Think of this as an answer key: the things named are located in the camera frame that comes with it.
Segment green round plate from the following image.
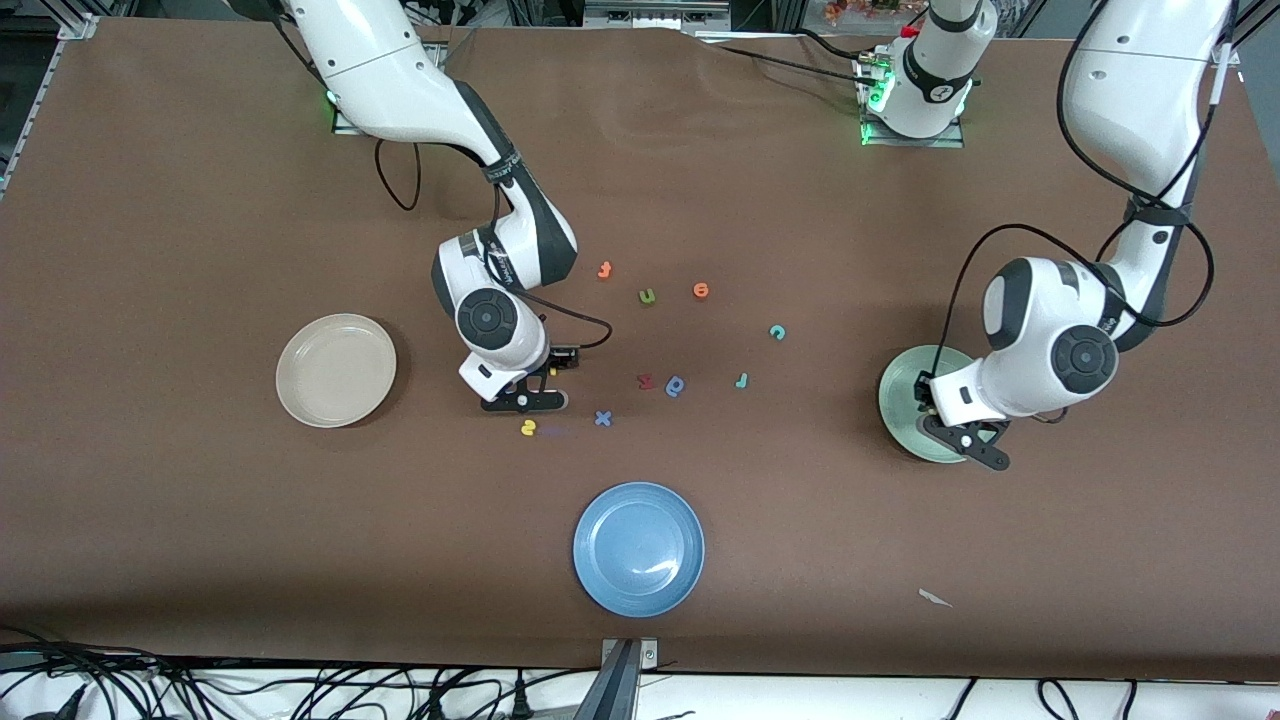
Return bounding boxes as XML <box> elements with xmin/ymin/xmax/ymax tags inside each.
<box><xmin>878</xmin><ymin>344</ymin><xmax>991</xmax><ymax>465</ymax></box>

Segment beige round plate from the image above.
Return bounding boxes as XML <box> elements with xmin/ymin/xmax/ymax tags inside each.
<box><xmin>275</xmin><ymin>313</ymin><xmax>398</xmax><ymax>430</ymax></box>

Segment blue round plate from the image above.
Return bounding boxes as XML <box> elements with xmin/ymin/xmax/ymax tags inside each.
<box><xmin>572</xmin><ymin>481</ymin><xmax>707</xmax><ymax>619</ymax></box>

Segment brown table cover sheet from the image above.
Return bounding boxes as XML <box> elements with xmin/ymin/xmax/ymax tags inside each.
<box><xmin>0</xmin><ymin>15</ymin><xmax>1280</xmax><ymax>686</ymax></box>

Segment grey metal equipment box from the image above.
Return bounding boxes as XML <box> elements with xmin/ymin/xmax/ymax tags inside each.
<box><xmin>585</xmin><ymin>0</ymin><xmax>731</xmax><ymax>31</ymax></box>

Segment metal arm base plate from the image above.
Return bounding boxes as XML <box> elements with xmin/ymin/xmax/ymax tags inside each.
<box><xmin>857</xmin><ymin>55</ymin><xmax>967</xmax><ymax>150</ymax></box>
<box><xmin>330</xmin><ymin>90</ymin><xmax>376</xmax><ymax>136</ymax></box>

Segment looped black cable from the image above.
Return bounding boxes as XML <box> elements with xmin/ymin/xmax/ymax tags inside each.
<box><xmin>1038</xmin><ymin>678</ymin><xmax>1083</xmax><ymax>720</ymax></box>

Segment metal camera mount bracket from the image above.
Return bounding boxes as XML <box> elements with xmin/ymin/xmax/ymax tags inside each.
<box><xmin>570</xmin><ymin>637</ymin><xmax>661</xmax><ymax>720</ymax></box>

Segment black base power cable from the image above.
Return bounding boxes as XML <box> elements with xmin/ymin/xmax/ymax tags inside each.
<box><xmin>700</xmin><ymin>30</ymin><xmax>883</xmax><ymax>86</ymax></box>

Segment tangled black floor cables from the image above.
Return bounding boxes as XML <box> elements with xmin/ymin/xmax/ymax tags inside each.
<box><xmin>0</xmin><ymin>625</ymin><xmax>601</xmax><ymax>720</ymax></box>

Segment aluminium frame rail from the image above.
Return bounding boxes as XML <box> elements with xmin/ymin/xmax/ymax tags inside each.
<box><xmin>0</xmin><ymin>12</ymin><xmax>101</xmax><ymax>201</ymax></box>

